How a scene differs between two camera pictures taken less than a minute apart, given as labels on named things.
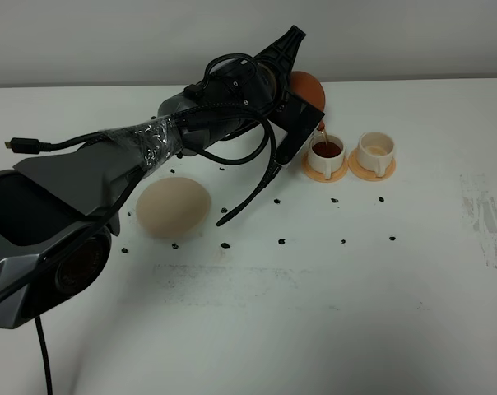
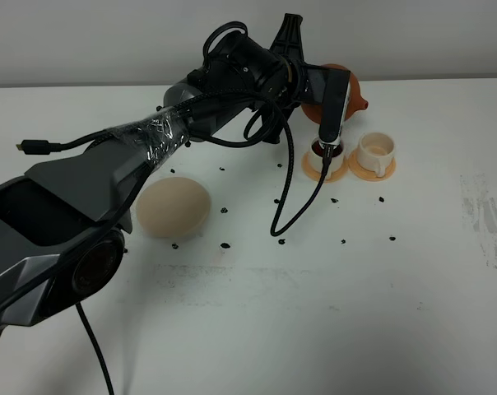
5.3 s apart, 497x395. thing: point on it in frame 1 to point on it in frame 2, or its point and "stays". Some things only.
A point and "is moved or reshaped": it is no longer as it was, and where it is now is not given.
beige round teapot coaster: x=173 y=207 stays
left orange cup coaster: x=319 y=177 stays
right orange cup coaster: x=365 y=174 stays
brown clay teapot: x=308 y=87 is moved or reshaped
